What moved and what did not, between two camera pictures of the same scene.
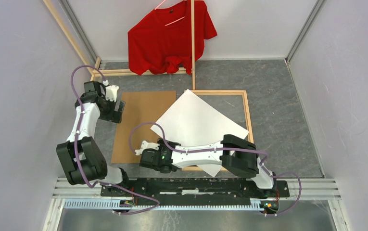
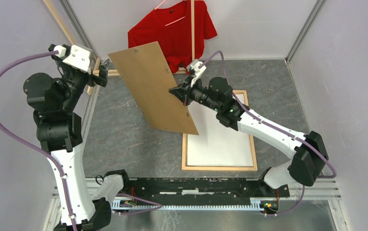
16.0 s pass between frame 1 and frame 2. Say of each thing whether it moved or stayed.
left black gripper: moved
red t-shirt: stayed
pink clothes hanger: stayed
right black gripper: moved
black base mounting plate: stayed
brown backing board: moved
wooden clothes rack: stayed
